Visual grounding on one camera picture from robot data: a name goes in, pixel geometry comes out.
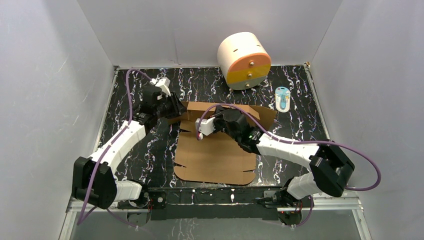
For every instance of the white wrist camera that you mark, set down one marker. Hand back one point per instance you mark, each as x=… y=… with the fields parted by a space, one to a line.
x=162 y=84
x=204 y=127

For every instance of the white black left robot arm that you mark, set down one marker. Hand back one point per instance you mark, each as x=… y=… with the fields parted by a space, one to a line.
x=94 y=179

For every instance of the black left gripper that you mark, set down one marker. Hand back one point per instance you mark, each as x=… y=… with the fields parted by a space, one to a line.
x=175 y=106

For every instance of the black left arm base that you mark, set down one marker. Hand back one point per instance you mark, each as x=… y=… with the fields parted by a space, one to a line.
x=149 y=198

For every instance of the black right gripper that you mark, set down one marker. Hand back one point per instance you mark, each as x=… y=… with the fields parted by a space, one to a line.
x=219 y=115

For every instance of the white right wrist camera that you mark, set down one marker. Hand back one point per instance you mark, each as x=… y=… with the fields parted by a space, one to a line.
x=204 y=127

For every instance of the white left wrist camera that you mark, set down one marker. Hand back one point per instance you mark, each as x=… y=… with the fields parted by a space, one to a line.
x=162 y=84

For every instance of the brown cardboard box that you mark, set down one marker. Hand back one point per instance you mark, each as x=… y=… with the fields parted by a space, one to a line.
x=215 y=159

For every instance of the blue white packaged item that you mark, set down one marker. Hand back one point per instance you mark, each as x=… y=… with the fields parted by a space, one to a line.
x=282 y=99

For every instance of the white orange yellow cylinder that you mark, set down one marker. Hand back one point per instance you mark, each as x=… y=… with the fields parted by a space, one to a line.
x=243 y=61

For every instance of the aluminium frame rail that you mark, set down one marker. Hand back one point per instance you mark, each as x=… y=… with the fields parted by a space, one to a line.
x=224 y=213

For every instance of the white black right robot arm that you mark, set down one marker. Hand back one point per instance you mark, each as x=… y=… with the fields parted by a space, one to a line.
x=329 y=167

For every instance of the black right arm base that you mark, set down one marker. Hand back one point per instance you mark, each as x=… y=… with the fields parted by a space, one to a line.
x=281 y=198

